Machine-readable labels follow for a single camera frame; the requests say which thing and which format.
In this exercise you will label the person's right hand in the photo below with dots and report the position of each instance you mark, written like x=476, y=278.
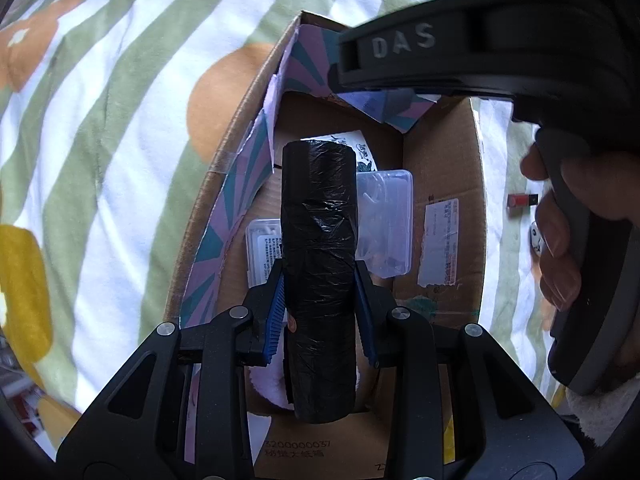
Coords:
x=552, y=255

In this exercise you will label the cardboard box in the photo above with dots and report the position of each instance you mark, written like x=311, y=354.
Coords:
x=440, y=170

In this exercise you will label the white printed packet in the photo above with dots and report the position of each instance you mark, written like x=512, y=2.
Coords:
x=362, y=147

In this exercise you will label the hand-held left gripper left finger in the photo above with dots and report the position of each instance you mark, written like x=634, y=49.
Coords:
x=276, y=320

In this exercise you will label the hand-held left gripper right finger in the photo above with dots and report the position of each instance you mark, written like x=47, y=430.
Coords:
x=366, y=320

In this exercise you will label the labelled clear plastic case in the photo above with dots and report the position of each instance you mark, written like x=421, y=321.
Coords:
x=262, y=252

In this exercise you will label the white black-patterned rolled sock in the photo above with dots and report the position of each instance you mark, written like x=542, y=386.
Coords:
x=536, y=240

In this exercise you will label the striped floral fleece blanket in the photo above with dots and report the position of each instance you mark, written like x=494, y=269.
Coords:
x=125, y=135

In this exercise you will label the pink plush scrunchie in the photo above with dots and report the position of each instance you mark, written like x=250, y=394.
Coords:
x=270, y=385

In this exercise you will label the red lipstick tube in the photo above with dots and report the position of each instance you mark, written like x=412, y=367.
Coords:
x=520, y=201

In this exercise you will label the plain clear plastic case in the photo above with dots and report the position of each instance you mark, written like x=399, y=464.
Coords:
x=385, y=220

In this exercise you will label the black plastic bag roll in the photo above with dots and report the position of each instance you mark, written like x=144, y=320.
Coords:
x=320, y=260

